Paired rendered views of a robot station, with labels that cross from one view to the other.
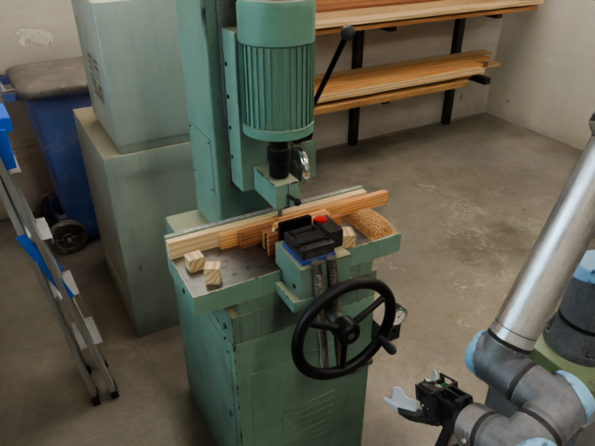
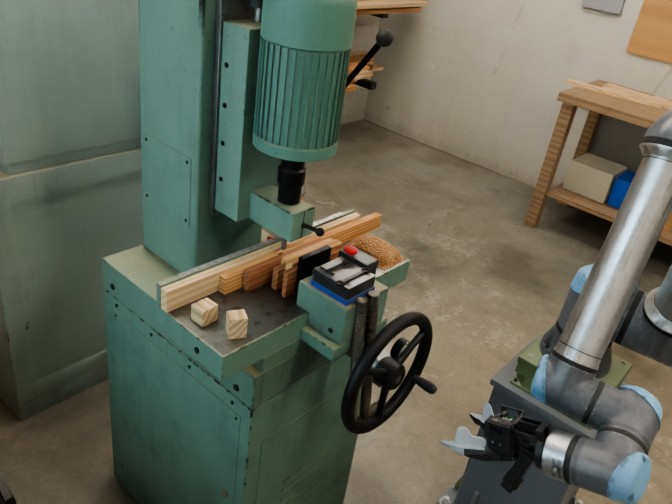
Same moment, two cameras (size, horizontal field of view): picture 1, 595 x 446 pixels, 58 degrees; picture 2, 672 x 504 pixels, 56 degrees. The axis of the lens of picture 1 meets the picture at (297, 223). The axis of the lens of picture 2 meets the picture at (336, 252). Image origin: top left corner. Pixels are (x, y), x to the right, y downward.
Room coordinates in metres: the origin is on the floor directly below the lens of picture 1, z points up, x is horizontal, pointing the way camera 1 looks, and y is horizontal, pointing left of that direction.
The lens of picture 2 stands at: (0.08, 0.45, 1.67)
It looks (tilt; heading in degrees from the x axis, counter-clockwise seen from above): 30 degrees down; 336
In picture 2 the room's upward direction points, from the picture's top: 9 degrees clockwise
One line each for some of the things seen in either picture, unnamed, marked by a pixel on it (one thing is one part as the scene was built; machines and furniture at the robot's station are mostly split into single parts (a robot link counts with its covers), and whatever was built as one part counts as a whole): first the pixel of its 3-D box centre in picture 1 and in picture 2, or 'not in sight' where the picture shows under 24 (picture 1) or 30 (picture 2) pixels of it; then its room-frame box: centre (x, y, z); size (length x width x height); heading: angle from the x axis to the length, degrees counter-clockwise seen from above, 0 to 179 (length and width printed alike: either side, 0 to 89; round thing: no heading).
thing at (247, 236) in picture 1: (281, 227); (286, 263); (1.25, 0.04, 0.92); 0.25 x 0.02 x 0.05; 118
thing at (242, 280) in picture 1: (296, 260); (310, 300); (1.17, 0.00, 0.87); 0.61 x 0.30 x 0.06; 118
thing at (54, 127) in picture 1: (81, 152); not in sight; (2.79, 1.21, 0.48); 0.64 x 0.54 x 0.97; 122
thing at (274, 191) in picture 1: (276, 187); (281, 215); (1.28, 0.06, 1.03); 0.14 x 0.07 x 0.09; 28
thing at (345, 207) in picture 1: (308, 217); (309, 248); (1.31, -0.03, 0.92); 0.54 x 0.02 x 0.04; 118
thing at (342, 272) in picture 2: (315, 238); (349, 272); (1.09, -0.04, 0.99); 0.13 x 0.11 x 0.06; 118
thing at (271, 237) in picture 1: (305, 234); (319, 268); (1.20, -0.02, 0.93); 0.22 x 0.01 x 0.06; 118
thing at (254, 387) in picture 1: (266, 349); (234, 411); (1.37, 0.11, 0.36); 0.58 x 0.45 x 0.71; 28
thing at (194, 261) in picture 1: (194, 261); (204, 312); (1.09, 0.25, 0.92); 0.04 x 0.04 x 0.04; 31
